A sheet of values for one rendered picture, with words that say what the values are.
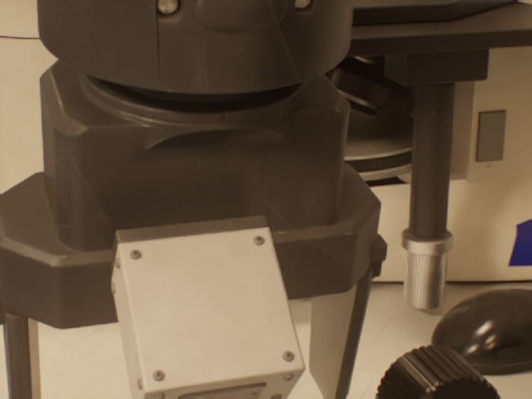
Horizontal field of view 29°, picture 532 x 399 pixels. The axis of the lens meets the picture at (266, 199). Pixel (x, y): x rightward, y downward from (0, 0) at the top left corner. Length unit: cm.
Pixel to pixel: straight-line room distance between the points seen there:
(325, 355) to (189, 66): 15
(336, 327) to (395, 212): 36
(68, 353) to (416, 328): 22
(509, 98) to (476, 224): 9
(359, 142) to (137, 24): 51
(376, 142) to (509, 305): 19
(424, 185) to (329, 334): 29
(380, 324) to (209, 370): 42
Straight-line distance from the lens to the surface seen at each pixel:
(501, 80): 73
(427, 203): 65
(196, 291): 27
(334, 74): 73
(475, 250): 73
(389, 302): 71
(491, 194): 74
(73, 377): 62
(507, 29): 60
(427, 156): 64
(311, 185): 30
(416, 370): 37
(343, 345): 36
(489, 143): 73
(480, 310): 63
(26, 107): 64
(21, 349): 32
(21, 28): 63
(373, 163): 72
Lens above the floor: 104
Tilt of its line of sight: 18 degrees down
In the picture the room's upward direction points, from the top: straight up
